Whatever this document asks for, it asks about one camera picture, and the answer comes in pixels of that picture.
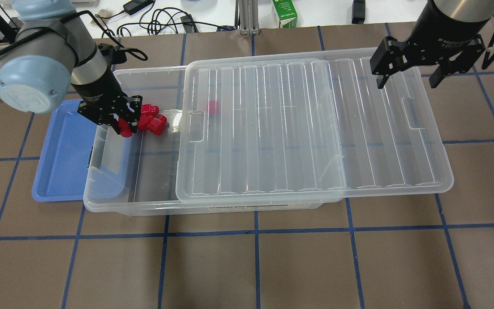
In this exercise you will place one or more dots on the red block under lid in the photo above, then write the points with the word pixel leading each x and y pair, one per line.
pixel 213 108

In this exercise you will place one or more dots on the black power adapter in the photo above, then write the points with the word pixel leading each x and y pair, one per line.
pixel 134 6

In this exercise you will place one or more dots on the clear plastic storage box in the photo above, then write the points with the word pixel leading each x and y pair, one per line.
pixel 275 144

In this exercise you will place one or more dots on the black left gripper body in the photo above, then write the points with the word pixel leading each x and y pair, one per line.
pixel 95 91

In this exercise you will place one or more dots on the aluminium frame post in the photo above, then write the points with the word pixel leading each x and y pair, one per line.
pixel 247 16

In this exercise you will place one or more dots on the clear plastic box lid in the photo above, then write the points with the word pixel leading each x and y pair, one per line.
pixel 389 137

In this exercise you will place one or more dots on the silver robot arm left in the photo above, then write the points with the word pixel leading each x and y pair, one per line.
pixel 54 51

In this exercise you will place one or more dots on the red block single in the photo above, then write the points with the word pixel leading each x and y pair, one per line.
pixel 124 128

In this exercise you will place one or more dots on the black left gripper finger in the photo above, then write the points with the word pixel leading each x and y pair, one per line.
pixel 132 121
pixel 112 122

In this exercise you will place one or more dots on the green white small box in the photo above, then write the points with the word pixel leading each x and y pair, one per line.
pixel 285 14

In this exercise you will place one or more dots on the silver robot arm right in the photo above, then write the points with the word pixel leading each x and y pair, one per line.
pixel 473 10

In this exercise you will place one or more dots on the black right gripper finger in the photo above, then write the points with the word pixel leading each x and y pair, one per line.
pixel 445 68
pixel 382 79

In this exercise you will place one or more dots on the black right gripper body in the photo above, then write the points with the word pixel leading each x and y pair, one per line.
pixel 441 31

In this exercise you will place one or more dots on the red block in pile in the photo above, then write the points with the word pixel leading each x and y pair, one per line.
pixel 144 121
pixel 148 109
pixel 157 124

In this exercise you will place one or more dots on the blue plastic tray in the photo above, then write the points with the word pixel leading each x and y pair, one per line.
pixel 80 159

